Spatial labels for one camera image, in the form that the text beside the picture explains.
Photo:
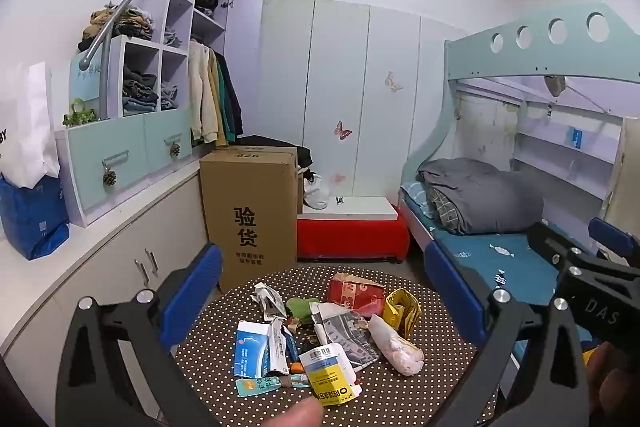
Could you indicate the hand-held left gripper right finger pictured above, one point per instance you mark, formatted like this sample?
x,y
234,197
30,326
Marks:
x,y
450,297

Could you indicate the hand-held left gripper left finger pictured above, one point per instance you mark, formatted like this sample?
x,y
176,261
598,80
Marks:
x,y
195,292

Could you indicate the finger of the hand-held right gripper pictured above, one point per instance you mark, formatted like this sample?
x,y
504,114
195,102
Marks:
x,y
547,242
610,234

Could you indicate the yellow wrapper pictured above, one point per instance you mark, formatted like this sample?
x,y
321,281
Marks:
x,y
400,312

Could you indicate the pink white plastic bag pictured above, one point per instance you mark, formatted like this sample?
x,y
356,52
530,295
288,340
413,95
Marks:
x,y
395,347

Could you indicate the newspaper sheet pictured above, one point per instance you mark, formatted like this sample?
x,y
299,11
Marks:
x,y
345,332

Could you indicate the person's right hand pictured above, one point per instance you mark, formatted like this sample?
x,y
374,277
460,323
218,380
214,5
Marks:
x,y
615,372

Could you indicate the person's left hand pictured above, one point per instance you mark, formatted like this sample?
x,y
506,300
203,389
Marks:
x,y
295,414

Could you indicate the bed with teal cover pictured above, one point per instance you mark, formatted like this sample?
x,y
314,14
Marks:
x,y
500,257

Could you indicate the beige wooden board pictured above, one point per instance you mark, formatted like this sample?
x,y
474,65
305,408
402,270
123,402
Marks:
x,y
627,177

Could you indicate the crumpled white printed packet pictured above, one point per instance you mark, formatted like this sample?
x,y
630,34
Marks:
x,y
267,299

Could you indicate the grey duvet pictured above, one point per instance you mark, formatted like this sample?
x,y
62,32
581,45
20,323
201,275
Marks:
x,y
490,192

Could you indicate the blue white carton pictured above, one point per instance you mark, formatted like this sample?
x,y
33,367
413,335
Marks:
x,y
250,349

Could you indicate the lilac bed shelf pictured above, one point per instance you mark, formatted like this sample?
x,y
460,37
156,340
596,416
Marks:
x,y
560,162

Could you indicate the red paper packet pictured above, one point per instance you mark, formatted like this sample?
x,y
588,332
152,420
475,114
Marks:
x,y
355,297

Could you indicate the white low cabinet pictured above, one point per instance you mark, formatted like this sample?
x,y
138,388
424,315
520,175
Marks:
x,y
100,267

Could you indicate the white tube packet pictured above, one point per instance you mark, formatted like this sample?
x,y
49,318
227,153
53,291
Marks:
x,y
280,347

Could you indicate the large cardboard box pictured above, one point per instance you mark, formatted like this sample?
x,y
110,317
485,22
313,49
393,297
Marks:
x,y
250,207

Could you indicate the small blue box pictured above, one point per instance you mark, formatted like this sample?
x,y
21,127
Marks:
x,y
575,138

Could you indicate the blue plaid pillow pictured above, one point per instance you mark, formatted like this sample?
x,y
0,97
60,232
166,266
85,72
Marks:
x,y
416,197

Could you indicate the beige crumpled wrapper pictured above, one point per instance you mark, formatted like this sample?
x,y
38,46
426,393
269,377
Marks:
x,y
296,323

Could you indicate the green wrapper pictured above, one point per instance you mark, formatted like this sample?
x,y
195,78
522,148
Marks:
x,y
302,307

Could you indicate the teal card packet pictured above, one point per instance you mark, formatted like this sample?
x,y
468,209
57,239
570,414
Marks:
x,y
250,388

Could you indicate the red bench white top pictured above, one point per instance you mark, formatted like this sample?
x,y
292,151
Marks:
x,y
350,237

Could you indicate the small orange cap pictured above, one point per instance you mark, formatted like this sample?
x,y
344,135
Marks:
x,y
295,365

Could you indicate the pine cone ornament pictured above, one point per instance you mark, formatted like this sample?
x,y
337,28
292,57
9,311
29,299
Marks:
x,y
109,177
175,150

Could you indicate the yellow white box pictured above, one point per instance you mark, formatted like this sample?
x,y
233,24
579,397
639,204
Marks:
x,y
327,377

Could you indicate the round grey object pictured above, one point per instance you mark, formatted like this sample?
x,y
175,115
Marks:
x,y
555,85

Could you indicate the pale pink butterfly sticker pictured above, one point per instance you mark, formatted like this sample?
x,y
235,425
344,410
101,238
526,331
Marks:
x,y
339,178

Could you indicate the teal drawer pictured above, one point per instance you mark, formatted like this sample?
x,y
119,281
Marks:
x,y
162,127
100,147

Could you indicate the black clothes pile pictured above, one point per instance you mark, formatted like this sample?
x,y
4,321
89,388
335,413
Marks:
x,y
300,157

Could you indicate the blue shopping bag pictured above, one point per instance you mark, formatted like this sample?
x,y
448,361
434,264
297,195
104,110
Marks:
x,y
35,222

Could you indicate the green hanging garment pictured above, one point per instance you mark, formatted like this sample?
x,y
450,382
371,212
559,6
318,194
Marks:
x,y
227,107

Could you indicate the light blue bunk bed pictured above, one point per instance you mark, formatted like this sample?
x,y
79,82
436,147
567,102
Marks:
x,y
500,57

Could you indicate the black hanging coat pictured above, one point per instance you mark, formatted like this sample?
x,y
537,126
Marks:
x,y
235,102

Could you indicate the cream hanging jacket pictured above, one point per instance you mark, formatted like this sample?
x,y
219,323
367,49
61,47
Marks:
x,y
200,92

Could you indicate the dark folded clothes stack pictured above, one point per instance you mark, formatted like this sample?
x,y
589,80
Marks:
x,y
140,89

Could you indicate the green plant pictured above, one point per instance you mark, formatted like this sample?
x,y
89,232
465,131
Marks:
x,y
77,114

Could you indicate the beige butterfly sticker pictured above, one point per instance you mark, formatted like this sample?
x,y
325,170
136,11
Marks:
x,y
393,82

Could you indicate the white paper bag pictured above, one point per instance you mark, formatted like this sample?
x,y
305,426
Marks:
x,y
30,132

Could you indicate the white wardrobe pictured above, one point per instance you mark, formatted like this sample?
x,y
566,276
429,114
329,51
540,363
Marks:
x,y
330,82

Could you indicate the grey folded clothes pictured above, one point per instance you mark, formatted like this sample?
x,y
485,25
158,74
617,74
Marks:
x,y
172,37

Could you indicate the khaki clothes pile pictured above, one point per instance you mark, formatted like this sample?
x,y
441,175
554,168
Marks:
x,y
120,24

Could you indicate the black folded clothes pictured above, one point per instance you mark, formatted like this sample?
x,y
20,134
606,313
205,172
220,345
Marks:
x,y
207,2

